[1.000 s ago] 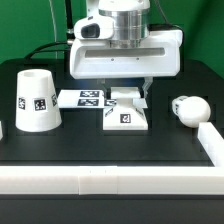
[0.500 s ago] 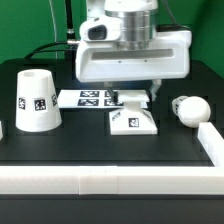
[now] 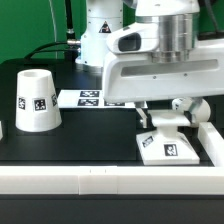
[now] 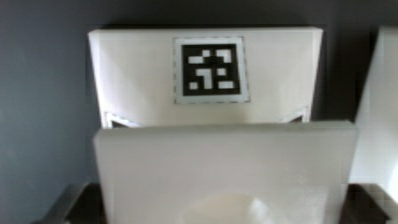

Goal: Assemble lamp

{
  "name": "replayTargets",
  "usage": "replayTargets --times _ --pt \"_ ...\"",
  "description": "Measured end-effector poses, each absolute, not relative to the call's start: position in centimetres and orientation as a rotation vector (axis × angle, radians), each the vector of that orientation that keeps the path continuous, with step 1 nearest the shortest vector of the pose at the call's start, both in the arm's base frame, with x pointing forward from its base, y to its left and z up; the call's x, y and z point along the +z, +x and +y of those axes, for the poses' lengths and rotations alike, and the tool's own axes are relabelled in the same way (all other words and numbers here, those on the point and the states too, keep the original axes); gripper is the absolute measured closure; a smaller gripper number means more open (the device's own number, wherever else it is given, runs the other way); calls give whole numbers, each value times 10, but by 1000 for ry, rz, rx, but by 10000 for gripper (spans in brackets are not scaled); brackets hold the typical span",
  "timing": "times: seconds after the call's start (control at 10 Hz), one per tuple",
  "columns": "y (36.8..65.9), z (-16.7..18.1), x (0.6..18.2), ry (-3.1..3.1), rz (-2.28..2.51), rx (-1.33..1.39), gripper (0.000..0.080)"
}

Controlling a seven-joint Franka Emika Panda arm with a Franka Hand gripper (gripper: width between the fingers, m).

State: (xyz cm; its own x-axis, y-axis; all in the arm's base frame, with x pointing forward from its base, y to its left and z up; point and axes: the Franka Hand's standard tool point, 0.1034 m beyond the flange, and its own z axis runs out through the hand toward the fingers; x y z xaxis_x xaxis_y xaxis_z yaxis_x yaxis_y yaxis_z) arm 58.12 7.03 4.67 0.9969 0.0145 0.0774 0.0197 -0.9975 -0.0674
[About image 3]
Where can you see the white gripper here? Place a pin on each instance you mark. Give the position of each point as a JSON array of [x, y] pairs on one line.
[[131, 75]]

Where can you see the white lamp bulb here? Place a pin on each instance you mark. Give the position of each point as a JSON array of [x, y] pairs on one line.
[[178, 104]]

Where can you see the white lamp base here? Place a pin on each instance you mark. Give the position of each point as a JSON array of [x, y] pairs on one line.
[[166, 145]]

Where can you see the white lamp shade cone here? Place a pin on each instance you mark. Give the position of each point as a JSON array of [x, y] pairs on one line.
[[36, 101]]

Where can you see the white marker sheet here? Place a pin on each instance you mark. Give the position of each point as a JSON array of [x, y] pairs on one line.
[[71, 99]]

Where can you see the white part at left edge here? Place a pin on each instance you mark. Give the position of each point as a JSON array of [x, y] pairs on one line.
[[1, 130]]

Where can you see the white right fence wall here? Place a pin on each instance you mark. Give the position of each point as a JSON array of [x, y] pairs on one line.
[[212, 142]]

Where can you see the white fence wall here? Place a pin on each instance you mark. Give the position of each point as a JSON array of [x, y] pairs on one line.
[[111, 180], [212, 142]]

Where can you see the white front fence wall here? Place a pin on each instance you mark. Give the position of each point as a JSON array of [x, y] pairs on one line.
[[111, 180]]

